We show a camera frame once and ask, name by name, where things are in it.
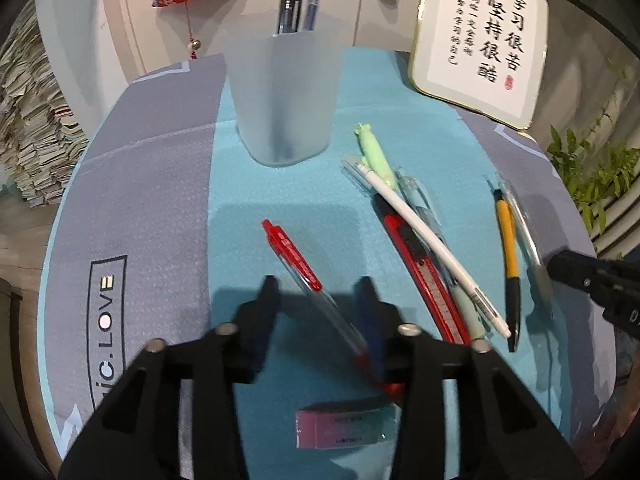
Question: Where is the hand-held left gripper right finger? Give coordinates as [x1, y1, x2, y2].
[352, 276, 586, 480]

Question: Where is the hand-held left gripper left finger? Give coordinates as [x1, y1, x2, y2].
[59, 275, 281, 480]

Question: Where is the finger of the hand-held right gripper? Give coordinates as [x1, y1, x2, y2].
[545, 249, 601, 291]

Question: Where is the red clear ballpoint pen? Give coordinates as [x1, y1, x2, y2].
[262, 219, 406, 401]

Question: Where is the clear grey pen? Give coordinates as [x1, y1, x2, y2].
[487, 172, 555, 306]

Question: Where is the yellow and black pen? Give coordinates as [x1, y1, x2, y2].
[492, 187, 522, 353]

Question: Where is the red utility knife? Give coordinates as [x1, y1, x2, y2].
[372, 194, 472, 345]

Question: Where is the pink and green eraser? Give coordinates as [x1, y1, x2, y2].
[294, 400, 401, 448]

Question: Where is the white slim pen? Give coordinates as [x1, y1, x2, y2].
[341, 155, 512, 339]

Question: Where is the light blue pen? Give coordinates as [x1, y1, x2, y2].
[395, 166, 487, 345]

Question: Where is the green cartoon pen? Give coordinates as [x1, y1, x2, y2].
[354, 122, 401, 196]

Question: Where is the translucent plastic pen cup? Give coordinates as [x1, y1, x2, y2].
[222, 30, 341, 167]

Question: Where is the white slatted panel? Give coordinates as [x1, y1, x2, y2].
[590, 200, 640, 261]

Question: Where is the green leafy plant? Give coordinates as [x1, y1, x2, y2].
[547, 60, 640, 231]

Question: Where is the framed calligraphy board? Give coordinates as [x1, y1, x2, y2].
[407, 0, 549, 132]

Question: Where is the tall stack of books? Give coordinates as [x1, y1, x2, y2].
[0, 0, 91, 208]

